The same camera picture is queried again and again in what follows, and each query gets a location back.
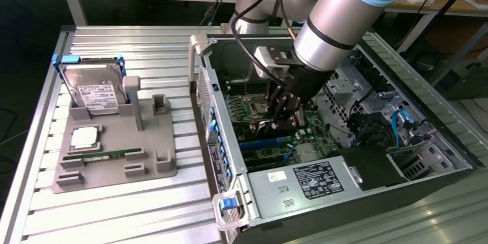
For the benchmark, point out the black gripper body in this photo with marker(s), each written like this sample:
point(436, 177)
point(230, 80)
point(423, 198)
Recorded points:
point(308, 84)

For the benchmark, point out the low profile graphics card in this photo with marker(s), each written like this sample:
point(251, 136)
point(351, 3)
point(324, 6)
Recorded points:
point(263, 128)

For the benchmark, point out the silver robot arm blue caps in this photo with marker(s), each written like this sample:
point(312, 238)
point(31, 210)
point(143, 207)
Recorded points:
point(335, 27)

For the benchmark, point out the CPU socket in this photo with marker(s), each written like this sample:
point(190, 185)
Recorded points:
point(254, 107)

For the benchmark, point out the green motherboard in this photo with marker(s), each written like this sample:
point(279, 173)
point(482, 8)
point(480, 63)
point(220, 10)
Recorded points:
point(312, 129)

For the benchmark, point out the thin socket locking lever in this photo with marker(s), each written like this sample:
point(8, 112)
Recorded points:
point(248, 87)

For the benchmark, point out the silver disk bay cage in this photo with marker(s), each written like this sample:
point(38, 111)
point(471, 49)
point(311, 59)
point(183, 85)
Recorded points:
point(343, 84)

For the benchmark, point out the blue expansion slot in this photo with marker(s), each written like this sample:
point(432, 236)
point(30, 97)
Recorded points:
point(260, 143)

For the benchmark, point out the small silver chipset heatsink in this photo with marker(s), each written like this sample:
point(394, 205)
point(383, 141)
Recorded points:
point(304, 152)

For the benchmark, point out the black plastic fan shroud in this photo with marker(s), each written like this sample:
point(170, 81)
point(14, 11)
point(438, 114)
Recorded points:
point(371, 167)

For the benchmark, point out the grey power supply unit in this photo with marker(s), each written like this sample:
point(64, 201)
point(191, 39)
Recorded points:
point(275, 198)

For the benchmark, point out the open black PC case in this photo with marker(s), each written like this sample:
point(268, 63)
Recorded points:
point(343, 212)

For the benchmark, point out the dark grey floor cabinet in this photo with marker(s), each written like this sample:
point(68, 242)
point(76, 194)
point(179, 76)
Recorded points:
point(466, 84)

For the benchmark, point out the grey plastic parts rack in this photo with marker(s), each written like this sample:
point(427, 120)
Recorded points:
point(118, 129)

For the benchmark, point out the green RAM stick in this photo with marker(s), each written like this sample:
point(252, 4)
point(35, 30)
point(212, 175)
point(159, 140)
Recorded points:
point(111, 154)

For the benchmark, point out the silver hard disk drive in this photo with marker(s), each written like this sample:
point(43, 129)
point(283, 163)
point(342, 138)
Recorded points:
point(95, 89)

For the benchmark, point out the silver CPU chip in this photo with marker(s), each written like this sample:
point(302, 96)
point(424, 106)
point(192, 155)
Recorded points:
point(86, 138)

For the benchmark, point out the blue disk caddy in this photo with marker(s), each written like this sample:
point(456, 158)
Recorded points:
point(71, 61)

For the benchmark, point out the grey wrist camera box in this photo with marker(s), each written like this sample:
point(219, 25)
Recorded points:
point(263, 55)

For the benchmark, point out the black intrusion switch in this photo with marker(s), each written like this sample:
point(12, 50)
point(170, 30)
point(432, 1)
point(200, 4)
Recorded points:
point(215, 87)

